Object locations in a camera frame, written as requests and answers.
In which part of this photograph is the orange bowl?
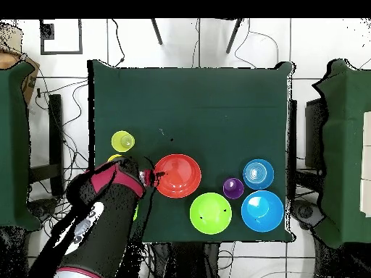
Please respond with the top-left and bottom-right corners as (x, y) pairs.
(154, 153), (203, 199)

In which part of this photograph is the purple cup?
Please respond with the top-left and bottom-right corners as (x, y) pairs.
(222, 177), (245, 200)

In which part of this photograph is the green bowl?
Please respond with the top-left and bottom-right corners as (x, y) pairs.
(189, 193), (233, 235)

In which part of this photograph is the dark green tablecloth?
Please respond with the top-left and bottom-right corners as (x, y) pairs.
(87, 59), (296, 244)

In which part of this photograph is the black floor stand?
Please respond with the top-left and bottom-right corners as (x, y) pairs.
(28, 93), (65, 198)

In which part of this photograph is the small blue bowl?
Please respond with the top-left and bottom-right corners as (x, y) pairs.
(242, 159), (275, 191)

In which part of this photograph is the large blue bowl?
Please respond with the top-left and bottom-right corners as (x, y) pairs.
(241, 190), (285, 233)

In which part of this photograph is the black stand base with knob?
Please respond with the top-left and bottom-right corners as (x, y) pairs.
(27, 198), (60, 222)

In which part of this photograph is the green cloth covered table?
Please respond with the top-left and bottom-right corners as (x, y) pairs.
(312, 59), (371, 247)
(0, 62), (41, 231)

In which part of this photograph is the black tripod leg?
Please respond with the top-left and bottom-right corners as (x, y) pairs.
(150, 18), (164, 46)
(225, 18), (243, 55)

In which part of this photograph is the cardboard box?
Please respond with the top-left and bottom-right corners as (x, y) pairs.
(0, 22), (41, 105)

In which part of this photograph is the black box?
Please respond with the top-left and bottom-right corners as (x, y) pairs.
(304, 98), (327, 170)

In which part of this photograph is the tangle of cables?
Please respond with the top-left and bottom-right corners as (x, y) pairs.
(27, 77), (154, 278)

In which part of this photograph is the black cable with plug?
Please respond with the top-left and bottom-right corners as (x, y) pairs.
(111, 18), (126, 68)

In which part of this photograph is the black square floor frame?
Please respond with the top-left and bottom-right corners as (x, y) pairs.
(39, 18), (83, 56)

